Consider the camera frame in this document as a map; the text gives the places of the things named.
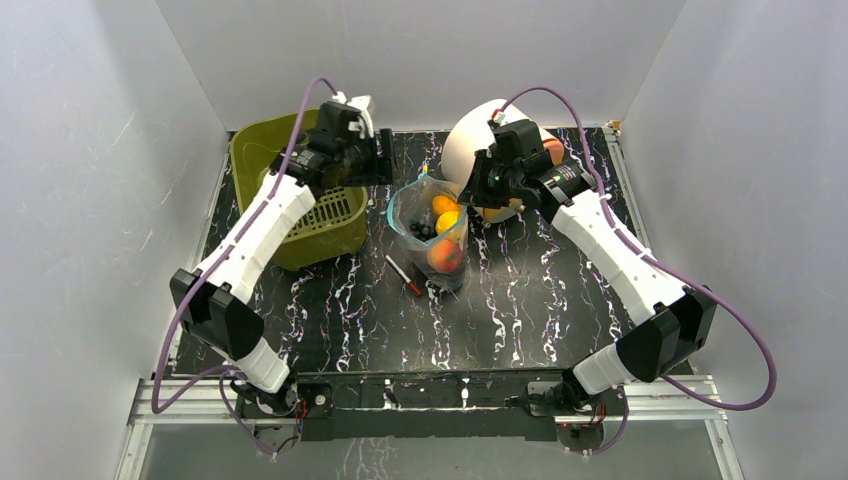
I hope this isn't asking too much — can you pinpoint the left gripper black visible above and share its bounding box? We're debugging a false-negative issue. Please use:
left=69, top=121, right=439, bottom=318
left=336, top=129, right=398, bottom=188

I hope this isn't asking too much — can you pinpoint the small orange toy fruit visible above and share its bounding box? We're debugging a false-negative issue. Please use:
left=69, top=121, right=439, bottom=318
left=431, top=195, right=460, bottom=217

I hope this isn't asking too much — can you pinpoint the yellow toy lemon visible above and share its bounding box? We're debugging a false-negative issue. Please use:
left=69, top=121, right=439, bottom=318
left=435, top=210, right=465, bottom=243

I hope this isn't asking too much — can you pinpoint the olive green plastic basket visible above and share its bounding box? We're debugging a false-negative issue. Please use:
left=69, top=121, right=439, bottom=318
left=229, top=113, right=369, bottom=271

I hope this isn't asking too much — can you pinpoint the clear zip top bag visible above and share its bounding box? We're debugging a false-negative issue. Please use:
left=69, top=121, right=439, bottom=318
left=387, top=173, right=469, bottom=291

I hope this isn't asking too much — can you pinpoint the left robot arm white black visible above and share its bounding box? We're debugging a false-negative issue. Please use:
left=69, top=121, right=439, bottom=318
left=169, top=93, right=394, bottom=416

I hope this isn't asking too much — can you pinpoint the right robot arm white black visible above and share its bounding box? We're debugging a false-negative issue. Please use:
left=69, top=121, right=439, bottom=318
left=459, top=119, right=716, bottom=416

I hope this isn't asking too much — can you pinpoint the red white marker pen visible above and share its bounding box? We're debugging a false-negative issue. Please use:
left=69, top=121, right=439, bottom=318
left=384, top=254, right=423, bottom=297

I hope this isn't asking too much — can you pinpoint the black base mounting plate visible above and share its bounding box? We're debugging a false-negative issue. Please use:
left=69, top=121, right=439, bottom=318
left=291, top=370, right=604, bottom=444

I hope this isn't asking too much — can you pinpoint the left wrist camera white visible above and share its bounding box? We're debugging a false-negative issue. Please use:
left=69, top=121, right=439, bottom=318
left=331, top=91, right=375, bottom=140

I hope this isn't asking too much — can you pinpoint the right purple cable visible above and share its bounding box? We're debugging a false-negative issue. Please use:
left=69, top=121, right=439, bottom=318
left=490, top=86, right=778, bottom=412

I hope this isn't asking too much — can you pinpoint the purple cable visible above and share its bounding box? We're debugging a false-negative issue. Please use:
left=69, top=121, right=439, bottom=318
left=490, top=86, right=778, bottom=412
left=150, top=76, right=346, bottom=460

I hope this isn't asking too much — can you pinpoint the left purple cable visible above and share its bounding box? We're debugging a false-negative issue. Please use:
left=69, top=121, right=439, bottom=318
left=150, top=76, right=346, bottom=460

